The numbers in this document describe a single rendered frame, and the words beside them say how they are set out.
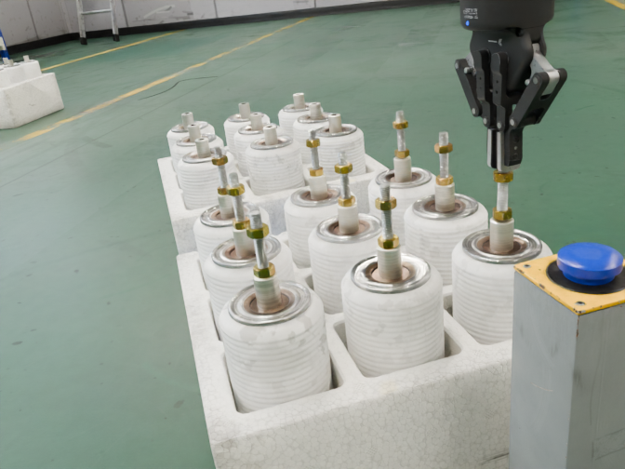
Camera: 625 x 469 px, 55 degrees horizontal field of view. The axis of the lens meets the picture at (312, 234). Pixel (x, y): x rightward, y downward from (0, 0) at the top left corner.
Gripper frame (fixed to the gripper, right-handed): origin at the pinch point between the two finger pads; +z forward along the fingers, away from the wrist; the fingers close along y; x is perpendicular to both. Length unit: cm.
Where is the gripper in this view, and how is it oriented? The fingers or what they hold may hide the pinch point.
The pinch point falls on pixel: (504, 148)
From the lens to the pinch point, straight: 58.2
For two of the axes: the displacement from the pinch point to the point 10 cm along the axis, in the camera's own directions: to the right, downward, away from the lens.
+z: 1.2, 9.1, 4.1
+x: 9.3, -2.4, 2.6
